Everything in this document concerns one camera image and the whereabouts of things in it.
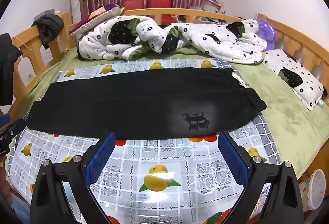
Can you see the black garment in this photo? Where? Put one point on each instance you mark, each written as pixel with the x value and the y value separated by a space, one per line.
pixel 7 64

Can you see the white dotted wastebasket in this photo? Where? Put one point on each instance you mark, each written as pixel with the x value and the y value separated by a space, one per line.
pixel 312 188

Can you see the black pants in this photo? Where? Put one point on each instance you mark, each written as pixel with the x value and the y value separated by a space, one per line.
pixel 128 100

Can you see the wooden coat rack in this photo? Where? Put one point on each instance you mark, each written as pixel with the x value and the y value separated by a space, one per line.
pixel 70 7

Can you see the fruit print plastic tablecloth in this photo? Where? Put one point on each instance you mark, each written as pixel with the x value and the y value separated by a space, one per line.
pixel 159 152

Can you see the grey clutter pile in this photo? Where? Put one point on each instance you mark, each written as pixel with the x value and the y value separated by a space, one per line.
pixel 212 2

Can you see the purple plush toy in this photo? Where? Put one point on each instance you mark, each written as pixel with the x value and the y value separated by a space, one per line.
pixel 267 31

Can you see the dark grey jacket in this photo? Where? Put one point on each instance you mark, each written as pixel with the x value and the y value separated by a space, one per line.
pixel 48 25

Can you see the white strawberry print pillow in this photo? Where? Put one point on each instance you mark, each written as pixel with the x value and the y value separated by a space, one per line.
pixel 295 77

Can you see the green bed sheet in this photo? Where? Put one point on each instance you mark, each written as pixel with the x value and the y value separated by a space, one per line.
pixel 282 116

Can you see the wooden bed frame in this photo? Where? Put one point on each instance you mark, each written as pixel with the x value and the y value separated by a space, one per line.
pixel 25 36

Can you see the white strawberry print quilt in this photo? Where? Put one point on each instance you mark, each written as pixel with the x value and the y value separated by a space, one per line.
pixel 195 33

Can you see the patchwork cushion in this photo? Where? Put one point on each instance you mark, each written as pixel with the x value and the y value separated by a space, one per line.
pixel 97 15

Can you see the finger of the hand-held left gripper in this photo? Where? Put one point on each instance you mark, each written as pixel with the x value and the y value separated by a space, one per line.
pixel 4 121
pixel 15 127

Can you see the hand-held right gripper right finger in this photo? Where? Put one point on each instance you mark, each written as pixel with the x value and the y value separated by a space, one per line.
pixel 231 159

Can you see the red chair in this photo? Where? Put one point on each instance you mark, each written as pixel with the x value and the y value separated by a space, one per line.
pixel 159 1
pixel 132 4

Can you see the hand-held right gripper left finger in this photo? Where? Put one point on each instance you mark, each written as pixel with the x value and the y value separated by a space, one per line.
pixel 102 157

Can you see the grey box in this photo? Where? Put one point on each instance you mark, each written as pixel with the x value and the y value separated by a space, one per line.
pixel 52 12

